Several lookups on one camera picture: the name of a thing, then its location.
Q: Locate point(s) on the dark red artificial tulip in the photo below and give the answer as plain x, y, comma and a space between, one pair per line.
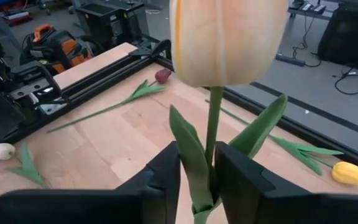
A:
163, 76

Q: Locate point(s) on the black aluminium table frame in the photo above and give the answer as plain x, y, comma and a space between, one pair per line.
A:
104, 79

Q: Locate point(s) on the black power strip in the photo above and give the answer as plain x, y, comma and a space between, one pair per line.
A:
289, 59

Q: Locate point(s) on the black equipment case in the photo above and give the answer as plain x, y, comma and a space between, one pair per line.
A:
135, 21
98, 25

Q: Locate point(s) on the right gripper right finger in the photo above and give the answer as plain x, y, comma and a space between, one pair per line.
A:
275, 205

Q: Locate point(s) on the grey shelf with devices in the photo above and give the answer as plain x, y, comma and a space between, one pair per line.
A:
306, 12

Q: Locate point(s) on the orange black vacuum cleaner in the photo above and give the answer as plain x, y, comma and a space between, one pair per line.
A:
70, 46

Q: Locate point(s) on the black cabinet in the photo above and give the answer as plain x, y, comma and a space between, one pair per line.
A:
346, 37

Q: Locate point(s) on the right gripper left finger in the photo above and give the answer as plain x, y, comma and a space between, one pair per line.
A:
104, 207

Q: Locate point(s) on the yellow artificial tulip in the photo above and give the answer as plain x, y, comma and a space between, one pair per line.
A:
350, 173

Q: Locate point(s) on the peach artificial tulip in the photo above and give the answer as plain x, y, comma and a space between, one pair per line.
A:
2, 151
228, 43

